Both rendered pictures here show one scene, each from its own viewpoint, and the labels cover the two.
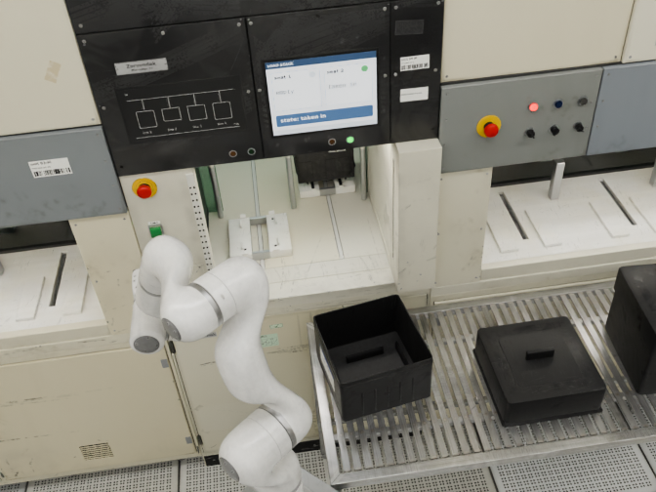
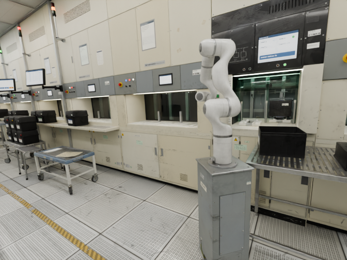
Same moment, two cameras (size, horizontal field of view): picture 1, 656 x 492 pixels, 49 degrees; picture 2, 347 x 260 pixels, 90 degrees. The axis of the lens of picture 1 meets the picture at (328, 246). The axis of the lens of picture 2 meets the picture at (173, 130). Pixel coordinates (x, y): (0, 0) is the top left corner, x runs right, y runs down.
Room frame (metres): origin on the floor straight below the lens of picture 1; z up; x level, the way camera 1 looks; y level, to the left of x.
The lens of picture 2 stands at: (-0.12, -0.26, 1.20)
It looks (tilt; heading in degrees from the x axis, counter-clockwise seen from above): 10 degrees down; 38
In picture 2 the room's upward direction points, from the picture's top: 3 degrees counter-clockwise
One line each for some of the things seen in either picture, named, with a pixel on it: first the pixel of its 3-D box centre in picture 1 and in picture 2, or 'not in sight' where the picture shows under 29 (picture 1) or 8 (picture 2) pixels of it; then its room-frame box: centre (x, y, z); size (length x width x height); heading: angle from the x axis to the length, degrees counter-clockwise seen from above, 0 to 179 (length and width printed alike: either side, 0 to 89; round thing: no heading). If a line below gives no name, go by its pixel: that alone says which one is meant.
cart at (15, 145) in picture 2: not in sight; (26, 151); (0.76, 4.31, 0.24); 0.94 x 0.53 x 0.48; 94
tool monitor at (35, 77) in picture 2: not in sight; (46, 81); (1.07, 3.44, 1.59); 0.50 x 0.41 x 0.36; 5
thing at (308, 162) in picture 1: (321, 139); (280, 105); (2.28, 0.00, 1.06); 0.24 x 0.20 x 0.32; 95
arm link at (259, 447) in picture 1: (261, 458); (217, 117); (0.93, 0.19, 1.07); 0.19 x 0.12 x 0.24; 135
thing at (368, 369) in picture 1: (371, 355); (279, 140); (1.39, -0.10, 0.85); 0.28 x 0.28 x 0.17; 14
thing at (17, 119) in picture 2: not in sight; (25, 123); (0.78, 4.00, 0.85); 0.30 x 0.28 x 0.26; 94
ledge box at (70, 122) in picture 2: not in sight; (77, 117); (1.28, 2.95, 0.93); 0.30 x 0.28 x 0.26; 92
